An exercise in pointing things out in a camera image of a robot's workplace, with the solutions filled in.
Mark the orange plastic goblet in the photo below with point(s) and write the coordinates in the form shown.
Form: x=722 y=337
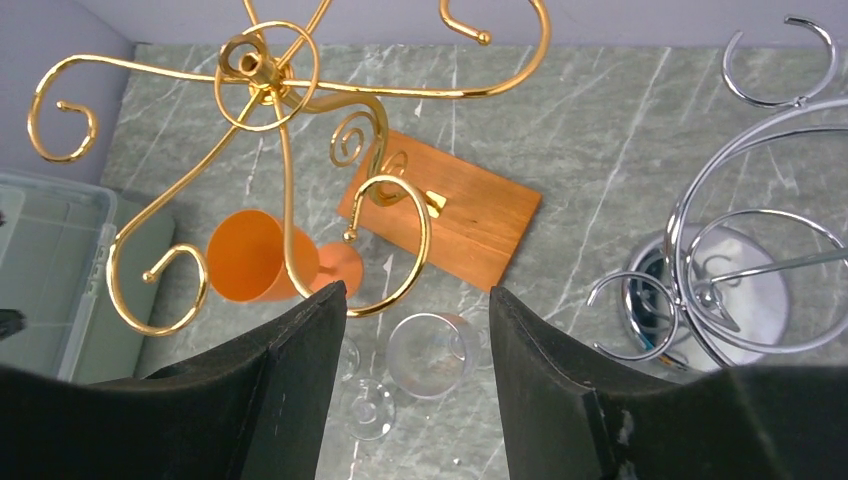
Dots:
x=246 y=260

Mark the clear plastic storage box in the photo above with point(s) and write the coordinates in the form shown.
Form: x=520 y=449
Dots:
x=55 y=236

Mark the chrome wire glass rack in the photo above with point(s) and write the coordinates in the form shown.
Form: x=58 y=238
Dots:
x=751 y=266

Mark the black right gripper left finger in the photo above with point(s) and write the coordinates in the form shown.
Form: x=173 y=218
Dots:
x=254 y=407

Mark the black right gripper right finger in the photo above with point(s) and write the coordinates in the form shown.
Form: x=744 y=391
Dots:
x=568 y=412

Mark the clear wine glass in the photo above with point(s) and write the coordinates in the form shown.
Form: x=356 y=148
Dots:
x=428 y=356

